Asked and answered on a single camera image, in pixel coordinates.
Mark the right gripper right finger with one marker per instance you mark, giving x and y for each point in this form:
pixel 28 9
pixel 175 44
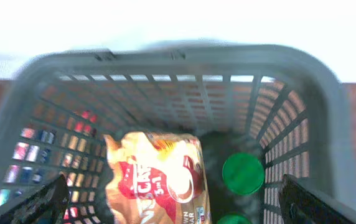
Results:
pixel 301 204

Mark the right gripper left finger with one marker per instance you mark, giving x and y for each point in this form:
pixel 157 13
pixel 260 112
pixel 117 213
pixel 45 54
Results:
pixel 44 204

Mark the green lid jar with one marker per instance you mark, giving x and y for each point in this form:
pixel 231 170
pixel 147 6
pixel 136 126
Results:
pixel 233 218
pixel 243 174

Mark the brown snack bag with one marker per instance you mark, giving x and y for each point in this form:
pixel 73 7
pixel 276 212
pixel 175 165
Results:
pixel 157 178

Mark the grey plastic basket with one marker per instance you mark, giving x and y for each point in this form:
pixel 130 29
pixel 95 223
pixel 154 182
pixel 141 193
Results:
pixel 279 104

